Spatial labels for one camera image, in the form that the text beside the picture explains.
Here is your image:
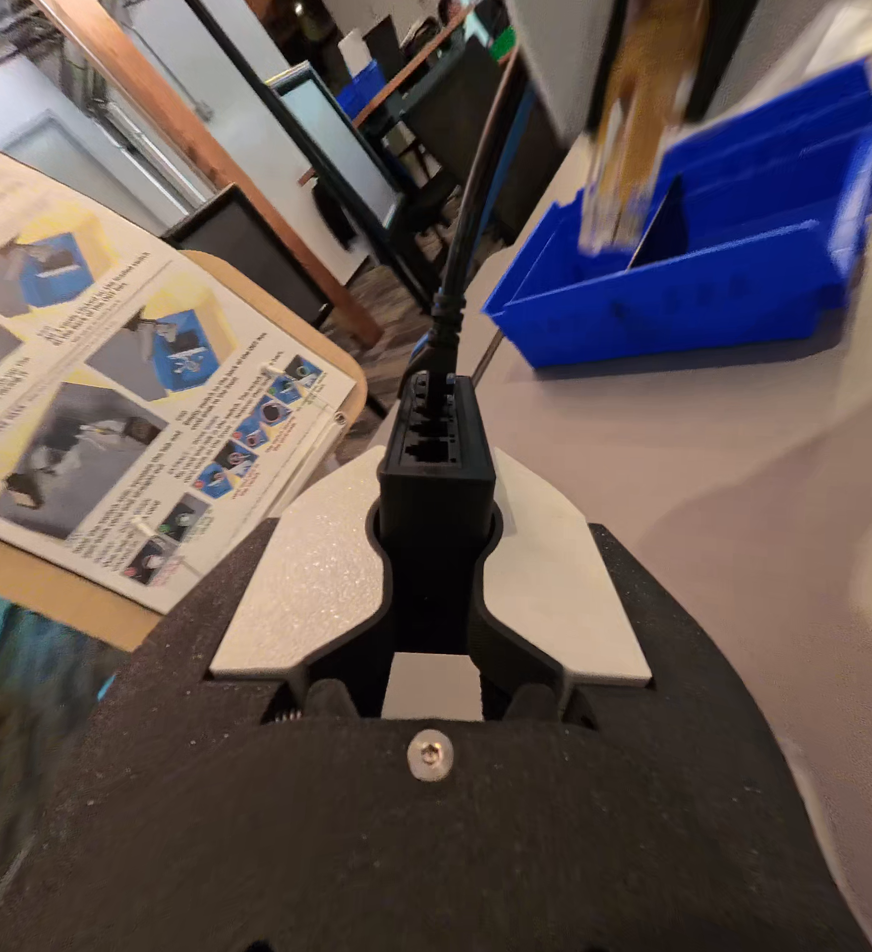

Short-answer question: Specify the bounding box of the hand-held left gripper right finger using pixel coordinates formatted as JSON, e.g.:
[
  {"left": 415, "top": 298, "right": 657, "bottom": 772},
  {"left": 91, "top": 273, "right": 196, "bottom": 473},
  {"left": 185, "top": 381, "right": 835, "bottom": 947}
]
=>
[{"left": 473, "top": 447, "right": 655, "bottom": 703}]

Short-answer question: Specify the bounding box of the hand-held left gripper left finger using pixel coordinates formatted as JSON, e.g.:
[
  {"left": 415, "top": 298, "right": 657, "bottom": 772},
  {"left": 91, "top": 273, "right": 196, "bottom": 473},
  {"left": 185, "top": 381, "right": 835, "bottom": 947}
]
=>
[{"left": 210, "top": 447, "right": 395, "bottom": 700}]

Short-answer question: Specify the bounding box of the black network switch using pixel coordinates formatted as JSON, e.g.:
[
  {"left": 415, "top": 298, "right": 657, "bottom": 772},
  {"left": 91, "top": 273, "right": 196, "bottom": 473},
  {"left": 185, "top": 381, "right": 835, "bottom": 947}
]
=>
[{"left": 377, "top": 372, "right": 499, "bottom": 663}]

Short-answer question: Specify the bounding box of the blue plastic bin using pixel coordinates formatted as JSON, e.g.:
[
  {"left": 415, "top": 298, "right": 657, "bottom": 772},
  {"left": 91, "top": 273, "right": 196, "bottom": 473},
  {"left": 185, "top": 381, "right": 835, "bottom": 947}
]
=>
[
  {"left": 337, "top": 60, "right": 392, "bottom": 120},
  {"left": 484, "top": 60, "right": 872, "bottom": 370}
]

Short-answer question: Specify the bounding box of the black ethernet cable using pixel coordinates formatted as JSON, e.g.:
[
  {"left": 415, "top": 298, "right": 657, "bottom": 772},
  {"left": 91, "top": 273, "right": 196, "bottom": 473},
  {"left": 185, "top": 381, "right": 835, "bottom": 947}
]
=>
[{"left": 407, "top": 45, "right": 523, "bottom": 391}]

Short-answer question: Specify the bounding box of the yellow ethernet cable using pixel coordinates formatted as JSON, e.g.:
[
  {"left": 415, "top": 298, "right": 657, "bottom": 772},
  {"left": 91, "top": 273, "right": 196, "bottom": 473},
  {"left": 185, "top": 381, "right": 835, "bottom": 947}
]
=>
[{"left": 582, "top": 0, "right": 712, "bottom": 254}]

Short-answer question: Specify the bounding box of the printed instruction poster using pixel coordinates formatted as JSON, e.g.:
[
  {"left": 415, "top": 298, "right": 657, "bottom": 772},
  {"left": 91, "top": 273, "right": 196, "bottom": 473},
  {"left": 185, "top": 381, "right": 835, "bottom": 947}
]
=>
[{"left": 0, "top": 137, "right": 359, "bottom": 614}]

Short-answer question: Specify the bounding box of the wooden pillar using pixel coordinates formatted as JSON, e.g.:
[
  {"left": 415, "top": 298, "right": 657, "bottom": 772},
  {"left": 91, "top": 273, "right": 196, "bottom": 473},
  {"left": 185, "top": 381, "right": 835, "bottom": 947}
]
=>
[{"left": 35, "top": 0, "right": 385, "bottom": 351}]

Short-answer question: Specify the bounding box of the black office chair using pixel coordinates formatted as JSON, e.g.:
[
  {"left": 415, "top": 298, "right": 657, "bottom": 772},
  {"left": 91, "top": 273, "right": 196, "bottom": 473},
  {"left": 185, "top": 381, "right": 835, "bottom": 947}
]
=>
[{"left": 399, "top": 38, "right": 508, "bottom": 191}]

